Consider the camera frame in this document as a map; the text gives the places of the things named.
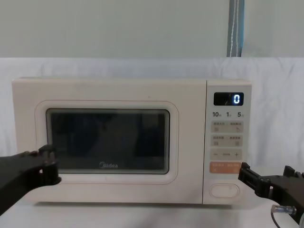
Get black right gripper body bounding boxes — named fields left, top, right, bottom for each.
left=270, top=174, right=304, bottom=214

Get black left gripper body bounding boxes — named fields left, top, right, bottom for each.
left=0, top=150, right=43, bottom=191

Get cream microwave oven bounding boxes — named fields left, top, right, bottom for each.
left=11, top=77, right=253, bottom=208

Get thin cable with silver plug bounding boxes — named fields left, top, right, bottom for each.
left=270, top=205, right=297, bottom=228

